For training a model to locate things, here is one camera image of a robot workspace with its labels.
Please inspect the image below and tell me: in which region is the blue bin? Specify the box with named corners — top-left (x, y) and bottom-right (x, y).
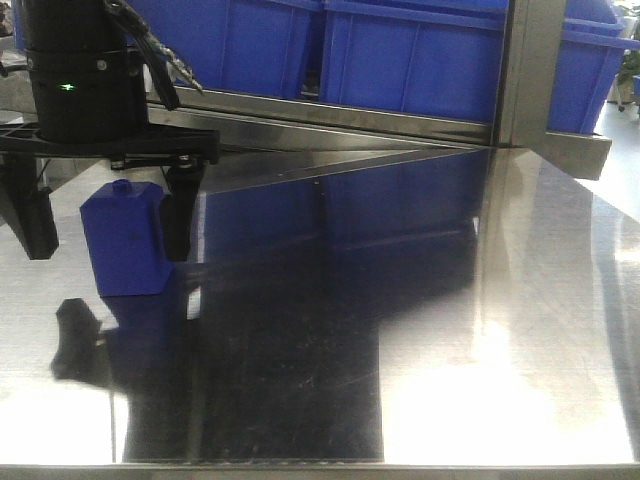
top-left (130, 1), bottom-right (323, 99)
top-left (547, 1), bottom-right (639, 135)
top-left (319, 1), bottom-right (506, 123)

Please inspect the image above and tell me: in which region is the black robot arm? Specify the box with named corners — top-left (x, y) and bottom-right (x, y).
top-left (1, 1), bottom-right (220, 261)

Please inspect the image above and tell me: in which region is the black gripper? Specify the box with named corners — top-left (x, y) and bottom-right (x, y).
top-left (1, 123), bottom-right (220, 262)

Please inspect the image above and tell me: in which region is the blue bin centre right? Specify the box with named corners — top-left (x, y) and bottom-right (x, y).
top-left (319, 1), bottom-right (506, 123)

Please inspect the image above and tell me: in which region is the blue bin centre left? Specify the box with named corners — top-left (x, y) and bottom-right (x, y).
top-left (130, 1), bottom-right (323, 99)

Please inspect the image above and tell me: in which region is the stainless steel shelf rack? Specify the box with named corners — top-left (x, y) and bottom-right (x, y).
top-left (17, 1), bottom-right (611, 180)

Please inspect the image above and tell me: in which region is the blue bin far right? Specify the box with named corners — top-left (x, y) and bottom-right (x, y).
top-left (547, 1), bottom-right (639, 135)

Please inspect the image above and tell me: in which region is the braided cable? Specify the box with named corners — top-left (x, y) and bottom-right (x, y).
top-left (102, 0), bottom-right (205, 112)

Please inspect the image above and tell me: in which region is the blue bottle without cap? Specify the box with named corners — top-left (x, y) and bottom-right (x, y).
top-left (80, 179), bottom-right (173, 297)

